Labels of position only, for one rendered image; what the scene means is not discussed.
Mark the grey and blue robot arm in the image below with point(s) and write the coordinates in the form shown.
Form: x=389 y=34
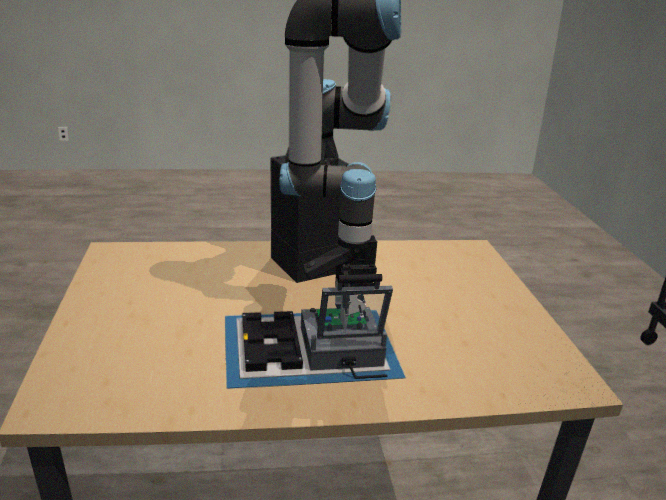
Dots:
x=317 y=106

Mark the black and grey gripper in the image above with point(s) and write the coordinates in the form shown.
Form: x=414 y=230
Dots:
x=362 y=262

